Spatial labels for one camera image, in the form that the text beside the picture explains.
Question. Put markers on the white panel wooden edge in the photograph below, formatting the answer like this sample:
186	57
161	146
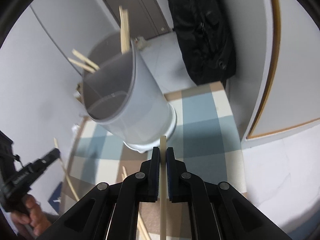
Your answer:
287	67

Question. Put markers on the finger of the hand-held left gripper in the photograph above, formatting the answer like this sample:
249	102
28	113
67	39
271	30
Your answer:
46	160

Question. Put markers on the white grey utensil holder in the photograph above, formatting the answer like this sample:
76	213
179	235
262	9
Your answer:
135	100

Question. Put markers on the white plastic bag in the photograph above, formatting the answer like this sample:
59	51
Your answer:
75	128

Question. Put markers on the dark blue printed packet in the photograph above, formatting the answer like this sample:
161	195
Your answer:
55	193

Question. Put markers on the checkered tablecloth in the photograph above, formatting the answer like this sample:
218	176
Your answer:
200	120

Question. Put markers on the beige cloth bundle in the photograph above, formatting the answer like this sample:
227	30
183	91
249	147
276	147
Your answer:
139	42

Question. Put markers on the black bag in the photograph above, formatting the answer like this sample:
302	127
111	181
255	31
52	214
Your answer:
200	30

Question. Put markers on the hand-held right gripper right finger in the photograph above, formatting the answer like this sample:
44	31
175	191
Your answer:
170	177

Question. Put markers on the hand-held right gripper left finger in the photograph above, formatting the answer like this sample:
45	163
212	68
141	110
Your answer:
155	177

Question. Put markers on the person's left hand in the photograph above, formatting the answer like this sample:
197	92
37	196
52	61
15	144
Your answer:
35	217

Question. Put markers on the grey door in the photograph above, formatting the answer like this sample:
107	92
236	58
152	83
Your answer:
140	7

